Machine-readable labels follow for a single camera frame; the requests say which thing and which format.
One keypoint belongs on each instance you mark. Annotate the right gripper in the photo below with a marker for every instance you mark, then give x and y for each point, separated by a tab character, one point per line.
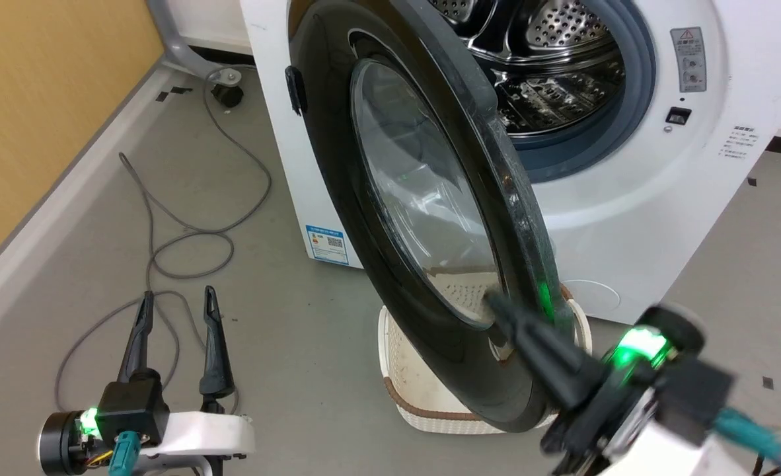
622	423

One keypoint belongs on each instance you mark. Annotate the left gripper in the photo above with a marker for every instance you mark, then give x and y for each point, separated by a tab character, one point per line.
199	433

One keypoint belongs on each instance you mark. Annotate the black round glass washer door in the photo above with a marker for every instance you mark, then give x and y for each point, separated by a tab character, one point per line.
337	198

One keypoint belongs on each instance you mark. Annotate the white front-load washing machine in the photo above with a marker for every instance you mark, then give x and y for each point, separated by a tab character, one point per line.
628	218

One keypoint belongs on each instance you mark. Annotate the grey rubber door gasket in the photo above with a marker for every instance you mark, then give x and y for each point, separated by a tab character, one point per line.
636	99

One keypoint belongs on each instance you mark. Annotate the black door lock slot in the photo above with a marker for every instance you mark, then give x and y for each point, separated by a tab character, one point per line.
678	116

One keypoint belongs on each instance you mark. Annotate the white plastic laundry basket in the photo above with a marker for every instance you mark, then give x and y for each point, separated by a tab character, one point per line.
417	387

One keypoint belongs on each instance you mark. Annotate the blue white energy label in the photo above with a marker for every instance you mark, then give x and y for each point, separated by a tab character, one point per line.
328	245

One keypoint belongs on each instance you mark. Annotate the black caster wheel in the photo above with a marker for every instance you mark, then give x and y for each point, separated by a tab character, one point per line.
228	96

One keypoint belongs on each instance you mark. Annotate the small printed text label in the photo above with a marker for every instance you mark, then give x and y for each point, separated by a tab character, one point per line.
738	141

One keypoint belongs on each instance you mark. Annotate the grey metal stand leg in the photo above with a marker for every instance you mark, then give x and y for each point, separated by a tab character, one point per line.
179	49

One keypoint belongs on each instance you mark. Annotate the stainless steel washer drum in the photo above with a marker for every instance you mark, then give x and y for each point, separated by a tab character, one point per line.
549	33

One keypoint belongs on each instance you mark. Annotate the grey warning sticker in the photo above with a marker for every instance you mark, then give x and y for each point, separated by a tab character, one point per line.
688	59

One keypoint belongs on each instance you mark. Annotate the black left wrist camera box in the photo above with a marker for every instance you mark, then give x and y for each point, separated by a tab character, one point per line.
133	406

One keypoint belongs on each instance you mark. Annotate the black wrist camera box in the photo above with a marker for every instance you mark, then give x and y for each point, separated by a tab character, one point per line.
133	406
694	396

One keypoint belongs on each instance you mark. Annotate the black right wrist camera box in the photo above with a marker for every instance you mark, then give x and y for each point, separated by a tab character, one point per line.
694	396

